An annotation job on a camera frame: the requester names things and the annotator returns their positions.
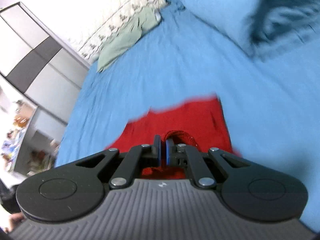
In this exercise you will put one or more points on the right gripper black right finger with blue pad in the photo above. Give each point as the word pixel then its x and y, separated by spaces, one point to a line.
pixel 250 190

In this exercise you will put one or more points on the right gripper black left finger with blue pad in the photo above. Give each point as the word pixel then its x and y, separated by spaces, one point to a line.
pixel 71 191

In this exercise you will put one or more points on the red small garment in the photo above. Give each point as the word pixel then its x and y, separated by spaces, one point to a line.
pixel 198 123

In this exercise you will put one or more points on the white side shelf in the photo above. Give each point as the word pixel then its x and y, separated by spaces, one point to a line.
pixel 30 138

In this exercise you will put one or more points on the blue bed sheet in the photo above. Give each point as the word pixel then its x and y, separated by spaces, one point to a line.
pixel 271 108

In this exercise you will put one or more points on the white wardrobe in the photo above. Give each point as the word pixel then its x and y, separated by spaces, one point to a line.
pixel 38 64

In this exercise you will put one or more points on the light green garment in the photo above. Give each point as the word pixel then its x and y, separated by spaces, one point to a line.
pixel 127 36

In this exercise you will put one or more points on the rolled blue duvet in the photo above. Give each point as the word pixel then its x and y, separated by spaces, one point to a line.
pixel 260 28

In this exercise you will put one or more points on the white patterned bed headboard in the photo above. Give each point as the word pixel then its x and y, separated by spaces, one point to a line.
pixel 114 15

